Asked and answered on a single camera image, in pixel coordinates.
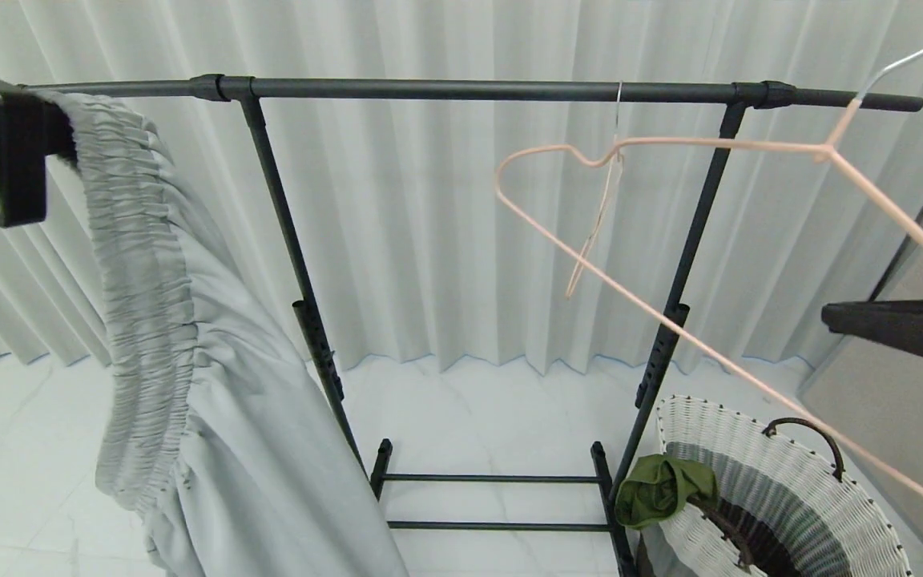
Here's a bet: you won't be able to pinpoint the pale grey shorts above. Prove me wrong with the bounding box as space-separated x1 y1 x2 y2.
35 89 411 577

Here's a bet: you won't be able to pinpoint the pink clothes hanger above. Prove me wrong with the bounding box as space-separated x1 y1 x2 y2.
565 82 626 300
495 0 923 532

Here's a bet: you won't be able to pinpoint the white laundry basket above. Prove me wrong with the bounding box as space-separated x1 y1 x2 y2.
637 393 914 577

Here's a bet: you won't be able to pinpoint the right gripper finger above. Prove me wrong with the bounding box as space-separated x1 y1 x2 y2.
820 297 923 375

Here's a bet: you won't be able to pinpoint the green garment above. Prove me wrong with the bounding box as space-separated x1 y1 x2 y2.
615 453 721 531

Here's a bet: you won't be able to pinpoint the black clothes rack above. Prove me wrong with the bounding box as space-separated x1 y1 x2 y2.
16 74 923 577

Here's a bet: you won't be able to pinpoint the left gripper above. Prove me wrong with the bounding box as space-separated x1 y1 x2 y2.
0 62 79 228

